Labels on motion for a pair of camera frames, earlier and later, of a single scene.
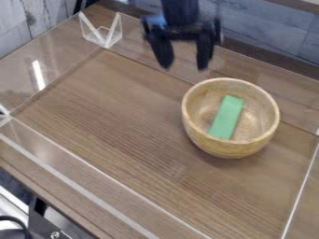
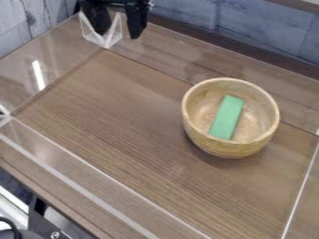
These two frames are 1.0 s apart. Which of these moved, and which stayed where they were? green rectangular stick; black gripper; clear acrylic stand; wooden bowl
Moved: black gripper
Stayed: green rectangular stick; wooden bowl; clear acrylic stand
